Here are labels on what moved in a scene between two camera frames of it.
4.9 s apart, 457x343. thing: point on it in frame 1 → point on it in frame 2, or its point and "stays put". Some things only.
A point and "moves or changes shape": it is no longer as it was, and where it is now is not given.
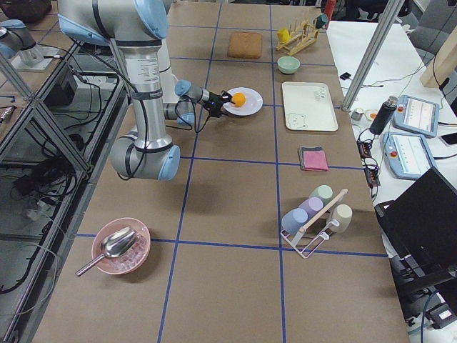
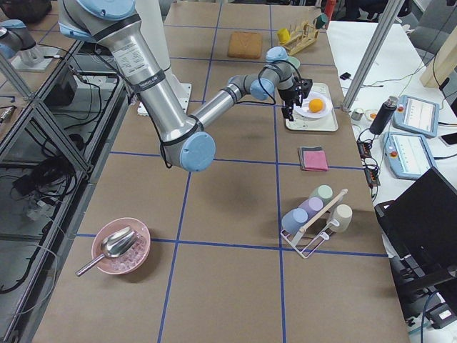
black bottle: (384, 116) stays put
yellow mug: (283, 36) stays put
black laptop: (419, 232) stays put
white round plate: (253, 104) → (304, 111)
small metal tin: (357, 113) stays put
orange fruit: (239, 99) moves or changes shape
